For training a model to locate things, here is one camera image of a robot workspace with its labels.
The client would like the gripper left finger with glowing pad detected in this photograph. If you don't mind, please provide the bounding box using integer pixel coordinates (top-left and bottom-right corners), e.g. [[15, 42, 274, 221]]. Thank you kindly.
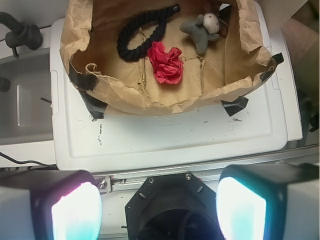
[[0, 170, 102, 240]]

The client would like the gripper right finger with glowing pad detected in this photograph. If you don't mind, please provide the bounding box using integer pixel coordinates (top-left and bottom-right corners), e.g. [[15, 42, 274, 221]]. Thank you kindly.
[[216, 163, 320, 240]]

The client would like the gray stuffed animal toy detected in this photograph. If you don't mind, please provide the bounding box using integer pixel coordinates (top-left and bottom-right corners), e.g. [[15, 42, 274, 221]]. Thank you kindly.
[[179, 13, 220, 55]]

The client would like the white plastic bin lid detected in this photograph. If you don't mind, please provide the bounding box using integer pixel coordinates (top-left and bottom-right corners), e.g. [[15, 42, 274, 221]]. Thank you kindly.
[[50, 0, 288, 173]]

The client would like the crumpled red paper ball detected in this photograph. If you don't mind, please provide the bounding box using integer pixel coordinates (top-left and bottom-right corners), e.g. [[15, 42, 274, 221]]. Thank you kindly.
[[147, 41, 184, 85]]

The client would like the brown paper bag tray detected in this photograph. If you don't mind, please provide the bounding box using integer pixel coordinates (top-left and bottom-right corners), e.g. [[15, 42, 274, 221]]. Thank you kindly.
[[60, 0, 284, 119]]

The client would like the thin black wire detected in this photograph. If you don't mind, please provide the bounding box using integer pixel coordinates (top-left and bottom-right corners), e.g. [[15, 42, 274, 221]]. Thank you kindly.
[[0, 151, 57, 168]]

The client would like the black octagonal mount plate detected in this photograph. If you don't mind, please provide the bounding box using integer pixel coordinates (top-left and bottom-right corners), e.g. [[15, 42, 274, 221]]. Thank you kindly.
[[125, 172, 224, 240]]

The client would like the aluminum extrusion rail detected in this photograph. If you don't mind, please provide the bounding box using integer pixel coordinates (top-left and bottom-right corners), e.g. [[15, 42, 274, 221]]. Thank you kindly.
[[0, 144, 320, 193]]

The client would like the dark navy twisted rope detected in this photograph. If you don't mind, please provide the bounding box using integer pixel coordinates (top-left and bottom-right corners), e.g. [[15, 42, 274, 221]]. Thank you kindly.
[[116, 3, 181, 63]]

